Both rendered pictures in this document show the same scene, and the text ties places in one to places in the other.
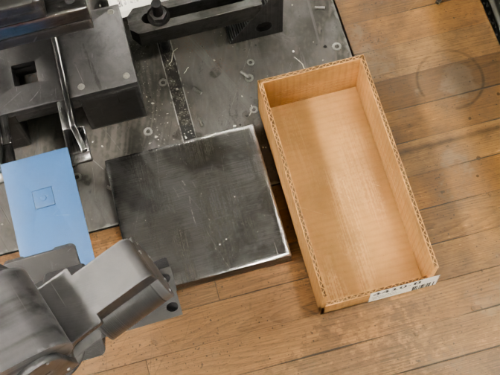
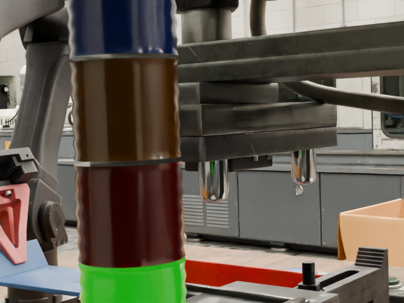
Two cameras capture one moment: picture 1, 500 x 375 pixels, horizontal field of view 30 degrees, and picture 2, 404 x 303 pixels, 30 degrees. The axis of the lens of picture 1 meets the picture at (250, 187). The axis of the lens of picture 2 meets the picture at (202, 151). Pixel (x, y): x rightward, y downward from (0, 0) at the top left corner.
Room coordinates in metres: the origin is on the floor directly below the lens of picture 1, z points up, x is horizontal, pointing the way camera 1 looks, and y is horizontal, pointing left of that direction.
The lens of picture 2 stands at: (0.92, -0.15, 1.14)
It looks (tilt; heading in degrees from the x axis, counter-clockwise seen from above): 3 degrees down; 139
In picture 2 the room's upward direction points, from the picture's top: 2 degrees counter-clockwise
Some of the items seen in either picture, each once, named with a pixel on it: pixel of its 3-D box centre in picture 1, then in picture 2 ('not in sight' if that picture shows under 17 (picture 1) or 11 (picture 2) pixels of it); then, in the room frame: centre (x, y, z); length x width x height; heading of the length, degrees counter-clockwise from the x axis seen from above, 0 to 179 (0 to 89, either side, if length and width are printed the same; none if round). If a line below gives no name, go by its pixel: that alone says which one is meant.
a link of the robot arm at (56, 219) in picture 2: not in sight; (28, 225); (0.09, 0.29, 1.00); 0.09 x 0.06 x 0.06; 31
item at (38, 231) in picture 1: (47, 219); (64, 266); (0.32, 0.20, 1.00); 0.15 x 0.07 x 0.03; 13
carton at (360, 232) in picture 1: (345, 182); not in sight; (0.36, -0.10, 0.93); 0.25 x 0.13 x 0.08; 11
